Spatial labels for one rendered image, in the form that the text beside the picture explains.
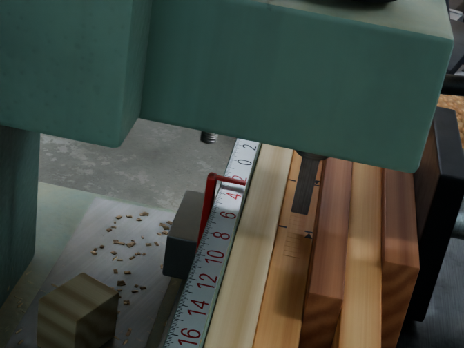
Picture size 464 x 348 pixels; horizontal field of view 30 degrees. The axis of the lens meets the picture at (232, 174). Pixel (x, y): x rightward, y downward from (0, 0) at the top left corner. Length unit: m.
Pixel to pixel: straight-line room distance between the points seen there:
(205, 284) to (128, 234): 0.31
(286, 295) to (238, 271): 0.03
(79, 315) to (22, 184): 0.10
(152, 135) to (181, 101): 2.22
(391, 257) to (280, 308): 0.07
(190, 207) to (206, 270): 0.25
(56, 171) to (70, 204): 1.67
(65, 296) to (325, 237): 0.20
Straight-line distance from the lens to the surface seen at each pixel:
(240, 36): 0.39
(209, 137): 0.51
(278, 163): 0.51
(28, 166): 0.59
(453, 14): 1.55
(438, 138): 0.48
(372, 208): 0.49
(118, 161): 2.47
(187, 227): 0.62
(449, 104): 0.72
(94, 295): 0.57
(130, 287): 0.64
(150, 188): 2.35
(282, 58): 0.40
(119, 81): 0.38
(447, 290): 0.53
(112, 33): 0.37
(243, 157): 0.50
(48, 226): 0.70
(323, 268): 0.41
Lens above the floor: 1.18
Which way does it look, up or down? 28 degrees down
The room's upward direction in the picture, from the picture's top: 10 degrees clockwise
